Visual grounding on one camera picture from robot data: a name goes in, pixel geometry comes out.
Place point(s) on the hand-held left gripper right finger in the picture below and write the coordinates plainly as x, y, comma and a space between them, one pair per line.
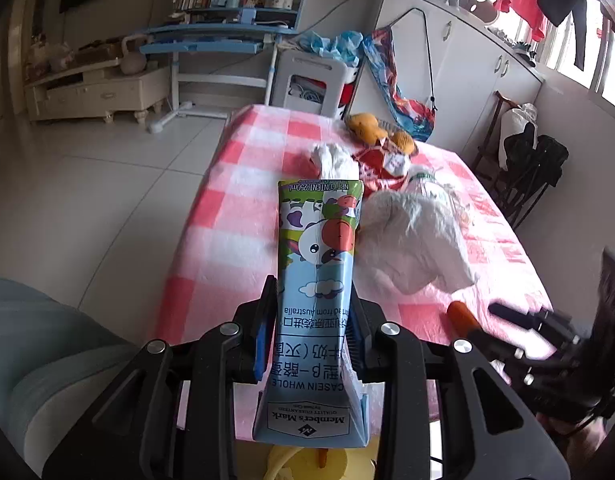
355, 337

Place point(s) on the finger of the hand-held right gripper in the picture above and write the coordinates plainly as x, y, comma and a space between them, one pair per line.
522, 317
502, 347

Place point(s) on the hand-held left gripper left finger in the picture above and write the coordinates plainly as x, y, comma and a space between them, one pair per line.
265, 332

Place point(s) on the orange carrot piece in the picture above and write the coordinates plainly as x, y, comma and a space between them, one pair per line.
462, 317
323, 457

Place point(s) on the printed milk carton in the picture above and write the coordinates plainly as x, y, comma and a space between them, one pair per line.
317, 240

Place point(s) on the large white bag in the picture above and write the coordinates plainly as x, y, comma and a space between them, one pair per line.
412, 240

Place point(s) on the yellow plastic bin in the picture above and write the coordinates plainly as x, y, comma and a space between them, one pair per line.
297, 466

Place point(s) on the red snack wrapper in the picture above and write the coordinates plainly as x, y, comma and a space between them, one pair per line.
375, 172

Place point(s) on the clear plastic bottle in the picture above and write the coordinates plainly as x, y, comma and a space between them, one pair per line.
425, 180

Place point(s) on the small white tissue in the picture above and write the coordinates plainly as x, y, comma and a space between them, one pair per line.
332, 160

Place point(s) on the red white checkered tablecloth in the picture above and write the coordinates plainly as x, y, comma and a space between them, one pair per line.
237, 220

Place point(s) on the black folding chair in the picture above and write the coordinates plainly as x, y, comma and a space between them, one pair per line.
537, 165

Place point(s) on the wooden chair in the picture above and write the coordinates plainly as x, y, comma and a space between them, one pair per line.
492, 130

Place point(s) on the small yellow mango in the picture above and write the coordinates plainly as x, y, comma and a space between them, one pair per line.
405, 142

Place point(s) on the large yellow mango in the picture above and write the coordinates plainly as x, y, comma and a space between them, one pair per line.
367, 127

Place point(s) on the teal grey sofa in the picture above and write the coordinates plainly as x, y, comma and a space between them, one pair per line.
47, 350

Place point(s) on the white cabinet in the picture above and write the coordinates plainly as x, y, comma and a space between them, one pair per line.
467, 75

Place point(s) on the white plastic stool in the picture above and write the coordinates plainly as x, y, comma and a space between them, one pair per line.
317, 72

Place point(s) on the blue plastic bags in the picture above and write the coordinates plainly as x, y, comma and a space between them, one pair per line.
332, 45

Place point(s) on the cream television stand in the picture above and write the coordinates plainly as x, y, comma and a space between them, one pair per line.
97, 90

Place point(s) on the blue study desk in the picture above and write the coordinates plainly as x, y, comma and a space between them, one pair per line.
212, 30

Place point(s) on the beige plush item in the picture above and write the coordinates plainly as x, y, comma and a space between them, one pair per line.
480, 7

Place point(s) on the white pen holder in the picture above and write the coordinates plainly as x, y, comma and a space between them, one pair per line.
280, 0

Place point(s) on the clear plastic bag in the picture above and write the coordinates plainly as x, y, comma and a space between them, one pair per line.
57, 55

